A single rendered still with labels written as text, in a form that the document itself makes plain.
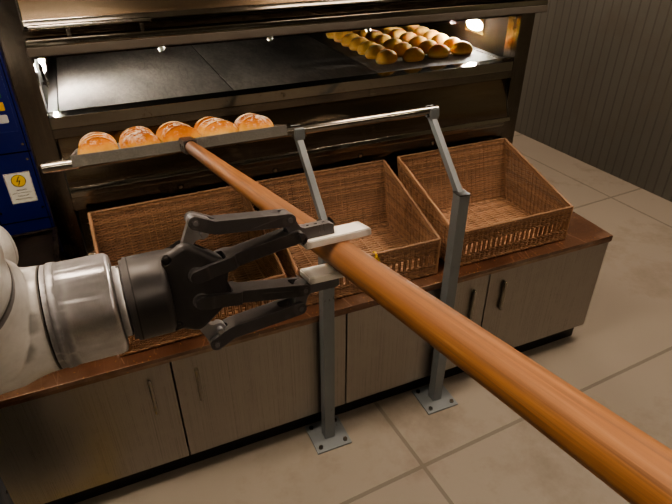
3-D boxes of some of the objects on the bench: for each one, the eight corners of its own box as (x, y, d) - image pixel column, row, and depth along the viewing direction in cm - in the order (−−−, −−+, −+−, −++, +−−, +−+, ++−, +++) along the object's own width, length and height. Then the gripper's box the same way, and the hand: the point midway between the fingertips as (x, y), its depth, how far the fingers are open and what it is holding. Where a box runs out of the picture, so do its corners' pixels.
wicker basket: (258, 241, 229) (252, 179, 214) (382, 216, 247) (385, 157, 232) (296, 310, 191) (293, 241, 176) (440, 274, 209) (448, 208, 194)
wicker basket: (102, 276, 208) (84, 210, 193) (249, 243, 228) (242, 181, 213) (117, 360, 171) (96, 286, 156) (291, 312, 191) (287, 242, 176)
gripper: (101, 203, 50) (345, 162, 58) (138, 360, 55) (357, 302, 63) (103, 223, 43) (378, 173, 51) (145, 399, 49) (388, 329, 57)
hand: (335, 251), depth 56 cm, fingers closed on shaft, 3 cm apart
